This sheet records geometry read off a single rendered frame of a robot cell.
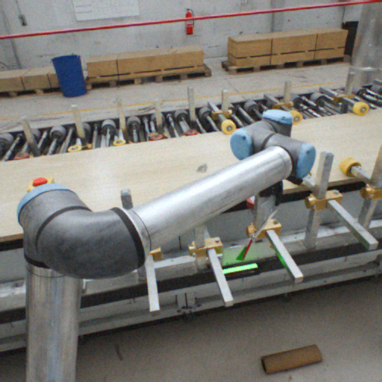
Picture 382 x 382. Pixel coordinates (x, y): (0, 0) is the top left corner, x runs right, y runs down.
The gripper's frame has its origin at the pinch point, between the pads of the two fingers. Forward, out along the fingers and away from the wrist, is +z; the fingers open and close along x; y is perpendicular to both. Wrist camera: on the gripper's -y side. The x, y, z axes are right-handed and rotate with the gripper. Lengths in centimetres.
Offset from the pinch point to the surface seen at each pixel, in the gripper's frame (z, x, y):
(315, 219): 14.3, -5.8, -22.9
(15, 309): 33, -4, 102
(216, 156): 11, -66, 3
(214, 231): 31.5, -27.8, 14.9
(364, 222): 21, -6, -47
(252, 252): 26.6, -5.2, 4.0
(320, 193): 1.2, -5.8, -22.7
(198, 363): 102, -4, 31
